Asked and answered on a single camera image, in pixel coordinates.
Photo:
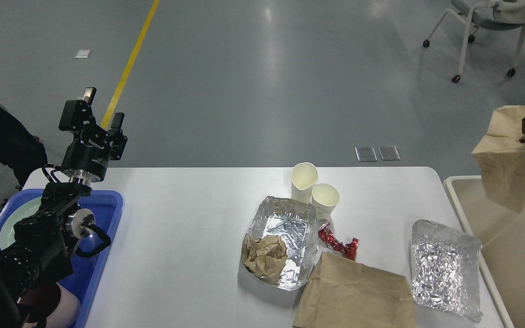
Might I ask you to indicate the short white paper cup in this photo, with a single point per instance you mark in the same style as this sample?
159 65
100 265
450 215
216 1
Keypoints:
325 198

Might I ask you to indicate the brown paper bag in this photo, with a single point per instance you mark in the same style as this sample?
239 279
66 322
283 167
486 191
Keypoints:
501 158
341 293

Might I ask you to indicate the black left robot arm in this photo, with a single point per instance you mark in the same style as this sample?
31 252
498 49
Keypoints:
60 228

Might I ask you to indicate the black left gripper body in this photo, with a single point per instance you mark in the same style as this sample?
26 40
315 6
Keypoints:
87 157

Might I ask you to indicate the brown paper bag front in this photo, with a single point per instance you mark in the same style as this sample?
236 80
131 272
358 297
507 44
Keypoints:
341 293

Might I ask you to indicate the mint green plate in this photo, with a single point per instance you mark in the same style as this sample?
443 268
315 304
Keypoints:
12 225

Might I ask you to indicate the beige plastic bin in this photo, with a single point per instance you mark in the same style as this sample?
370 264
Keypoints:
502 232

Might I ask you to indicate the tall white paper cup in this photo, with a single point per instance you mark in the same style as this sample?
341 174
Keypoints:
303 178

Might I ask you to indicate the aluminium foil tray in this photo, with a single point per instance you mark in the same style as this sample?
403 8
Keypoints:
297 224

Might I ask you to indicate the aluminium foil sheet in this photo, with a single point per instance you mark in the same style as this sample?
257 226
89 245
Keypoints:
445 269

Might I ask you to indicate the grey metal floor plate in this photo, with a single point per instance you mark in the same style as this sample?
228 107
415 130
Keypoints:
366 154

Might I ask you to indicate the grey office chair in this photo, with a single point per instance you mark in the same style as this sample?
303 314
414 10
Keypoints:
491 15

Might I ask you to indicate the crumpled brown paper napkin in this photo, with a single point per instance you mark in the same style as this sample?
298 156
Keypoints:
265 257

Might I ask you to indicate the pink mug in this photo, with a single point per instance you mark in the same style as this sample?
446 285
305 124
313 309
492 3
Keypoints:
53 305

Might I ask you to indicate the blue plastic tray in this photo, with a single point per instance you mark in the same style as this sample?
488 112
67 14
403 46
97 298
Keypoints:
107 207

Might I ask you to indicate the red foil wrapper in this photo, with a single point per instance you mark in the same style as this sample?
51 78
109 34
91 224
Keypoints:
348 251

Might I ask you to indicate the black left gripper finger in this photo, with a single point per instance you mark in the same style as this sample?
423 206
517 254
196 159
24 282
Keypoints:
77 116
116 138

